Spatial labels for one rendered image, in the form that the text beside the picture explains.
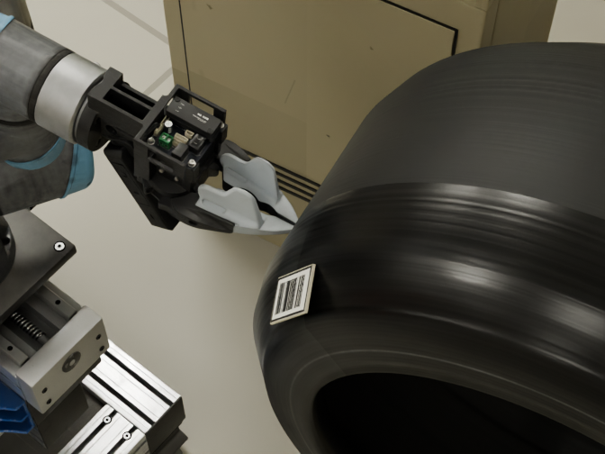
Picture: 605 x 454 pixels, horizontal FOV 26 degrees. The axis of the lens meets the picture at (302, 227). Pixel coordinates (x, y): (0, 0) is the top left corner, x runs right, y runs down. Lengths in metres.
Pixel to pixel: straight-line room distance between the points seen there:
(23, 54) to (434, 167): 0.41
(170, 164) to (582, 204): 0.40
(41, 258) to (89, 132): 0.64
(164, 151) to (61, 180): 0.52
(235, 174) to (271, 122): 1.07
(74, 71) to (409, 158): 0.34
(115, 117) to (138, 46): 1.77
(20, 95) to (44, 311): 0.67
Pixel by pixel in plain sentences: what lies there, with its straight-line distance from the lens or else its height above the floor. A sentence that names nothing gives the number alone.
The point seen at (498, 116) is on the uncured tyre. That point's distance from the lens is 1.01.
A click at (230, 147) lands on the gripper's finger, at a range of 1.21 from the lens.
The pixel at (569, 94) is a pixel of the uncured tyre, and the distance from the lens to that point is 1.01.
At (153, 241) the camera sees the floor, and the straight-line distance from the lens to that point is 2.65.
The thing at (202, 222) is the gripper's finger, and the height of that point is 1.26.
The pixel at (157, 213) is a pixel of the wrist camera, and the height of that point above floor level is 1.20.
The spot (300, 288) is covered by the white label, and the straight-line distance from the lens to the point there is 1.03.
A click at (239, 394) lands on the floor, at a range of 2.48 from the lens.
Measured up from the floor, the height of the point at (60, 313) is 0.67.
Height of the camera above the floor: 2.26
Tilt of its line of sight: 58 degrees down
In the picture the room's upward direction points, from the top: straight up
